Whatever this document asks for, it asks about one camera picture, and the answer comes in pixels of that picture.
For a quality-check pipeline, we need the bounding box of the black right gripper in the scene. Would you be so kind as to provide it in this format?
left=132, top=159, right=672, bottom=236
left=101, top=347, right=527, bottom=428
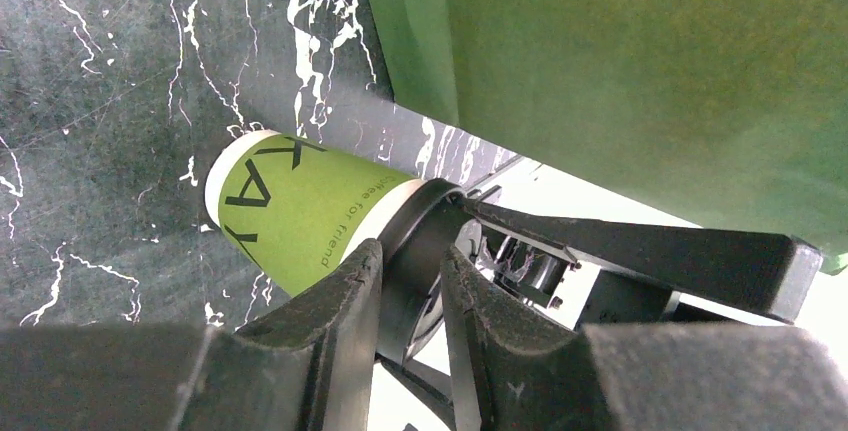
left=463, top=198, right=823, bottom=324

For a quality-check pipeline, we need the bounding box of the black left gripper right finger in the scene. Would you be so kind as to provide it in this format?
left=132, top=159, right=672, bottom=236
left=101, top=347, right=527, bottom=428
left=441, top=248, right=847, bottom=430

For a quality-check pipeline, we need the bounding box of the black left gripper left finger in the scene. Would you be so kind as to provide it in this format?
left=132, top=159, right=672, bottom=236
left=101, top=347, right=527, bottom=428
left=1, top=239, right=383, bottom=430

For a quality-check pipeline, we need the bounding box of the green paper cup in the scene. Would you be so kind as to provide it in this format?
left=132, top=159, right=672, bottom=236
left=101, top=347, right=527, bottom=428
left=204, top=130, right=425, bottom=297

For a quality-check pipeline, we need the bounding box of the single black cup lid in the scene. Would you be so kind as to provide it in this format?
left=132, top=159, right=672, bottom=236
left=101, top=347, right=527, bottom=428
left=376, top=179, right=482, bottom=365

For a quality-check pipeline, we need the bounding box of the green paper bag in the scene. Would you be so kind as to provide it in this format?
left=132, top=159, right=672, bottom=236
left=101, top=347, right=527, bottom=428
left=369, top=0, right=847, bottom=274

